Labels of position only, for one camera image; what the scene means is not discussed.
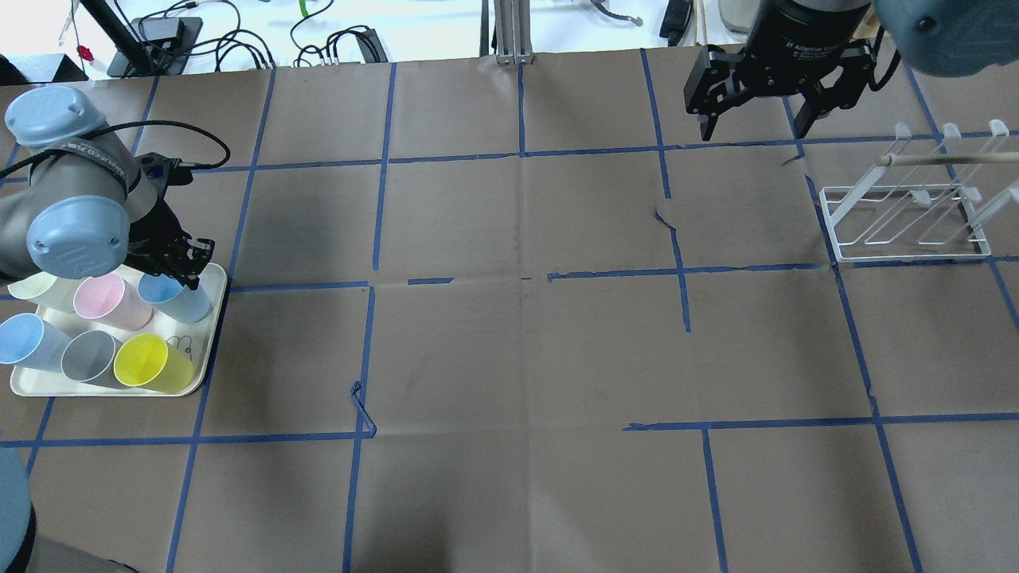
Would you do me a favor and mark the wooden rack rod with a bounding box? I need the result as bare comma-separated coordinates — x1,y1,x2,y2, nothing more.
876,151,1019,167

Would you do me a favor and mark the blue cup on tray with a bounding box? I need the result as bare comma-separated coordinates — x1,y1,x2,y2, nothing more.
1,313,72,372

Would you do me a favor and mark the light blue cup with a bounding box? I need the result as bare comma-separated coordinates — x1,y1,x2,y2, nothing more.
137,275,212,324

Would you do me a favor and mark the white wire cup rack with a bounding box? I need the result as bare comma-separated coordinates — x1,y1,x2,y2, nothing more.
818,119,1017,265

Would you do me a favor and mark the aluminium frame post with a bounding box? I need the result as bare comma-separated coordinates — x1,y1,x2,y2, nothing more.
479,1,534,66

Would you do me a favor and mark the cream plastic tray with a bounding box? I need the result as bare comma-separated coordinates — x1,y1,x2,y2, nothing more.
2,263,227,396

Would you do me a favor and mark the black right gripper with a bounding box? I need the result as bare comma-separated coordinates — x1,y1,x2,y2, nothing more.
684,1,876,142

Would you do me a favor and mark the grey cup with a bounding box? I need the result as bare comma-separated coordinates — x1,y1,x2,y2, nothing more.
61,330,125,389

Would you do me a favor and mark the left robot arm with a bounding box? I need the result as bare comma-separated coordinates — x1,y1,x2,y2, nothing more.
1,84,215,290

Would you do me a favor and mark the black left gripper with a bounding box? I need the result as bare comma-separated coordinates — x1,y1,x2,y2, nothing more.
124,199,216,291

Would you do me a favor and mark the black camera cable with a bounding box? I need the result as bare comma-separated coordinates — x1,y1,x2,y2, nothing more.
16,120,232,172

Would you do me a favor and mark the pale green cup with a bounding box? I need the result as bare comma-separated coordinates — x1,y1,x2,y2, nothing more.
7,272,83,314

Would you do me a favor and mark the yellow cup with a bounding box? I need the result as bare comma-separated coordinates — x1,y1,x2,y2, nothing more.
113,333,194,394

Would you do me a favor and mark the pink cup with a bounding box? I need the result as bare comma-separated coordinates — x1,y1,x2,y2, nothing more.
72,272,155,331

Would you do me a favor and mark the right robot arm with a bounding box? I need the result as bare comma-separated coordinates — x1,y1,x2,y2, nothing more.
683,1,1017,141

